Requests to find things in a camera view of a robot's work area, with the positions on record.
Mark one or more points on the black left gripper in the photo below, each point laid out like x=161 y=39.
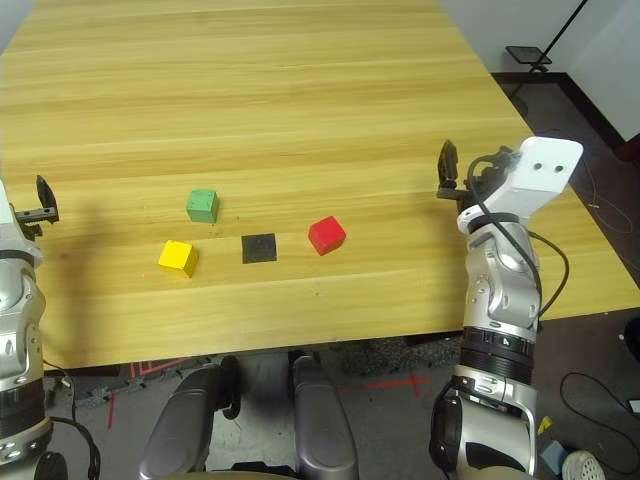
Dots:
x=37 y=216

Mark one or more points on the dark red furniture piece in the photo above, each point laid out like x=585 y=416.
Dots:
x=630 y=147

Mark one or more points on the red wooden block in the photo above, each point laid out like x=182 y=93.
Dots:
x=326 y=236

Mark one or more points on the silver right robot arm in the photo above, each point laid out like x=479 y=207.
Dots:
x=500 y=280

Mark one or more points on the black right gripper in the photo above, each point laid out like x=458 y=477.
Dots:
x=487 y=176

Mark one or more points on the black square tape marker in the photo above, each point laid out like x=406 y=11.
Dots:
x=259 y=248

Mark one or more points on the green wooden block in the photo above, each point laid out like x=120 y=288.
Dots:
x=202 y=205

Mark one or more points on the grey left robot leg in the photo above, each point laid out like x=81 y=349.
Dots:
x=180 y=430

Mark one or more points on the grey right robot leg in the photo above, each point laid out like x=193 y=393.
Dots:
x=320 y=425

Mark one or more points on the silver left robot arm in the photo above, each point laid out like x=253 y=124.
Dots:
x=20 y=310

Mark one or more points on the grey robot leg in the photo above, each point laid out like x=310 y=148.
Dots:
x=180 y=430
x=320 y=425

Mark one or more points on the white mesh sneaker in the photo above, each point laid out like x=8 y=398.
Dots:
x=582 y=465

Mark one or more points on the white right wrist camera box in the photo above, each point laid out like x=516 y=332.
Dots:
x=540 y=170

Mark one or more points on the black tripod stand with tray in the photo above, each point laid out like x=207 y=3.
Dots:
x=527 y=54

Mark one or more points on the yellow wooden block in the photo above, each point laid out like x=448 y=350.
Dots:
x=176 y=256

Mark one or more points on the black speckled floor mat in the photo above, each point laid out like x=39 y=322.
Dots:
x=390 y=357

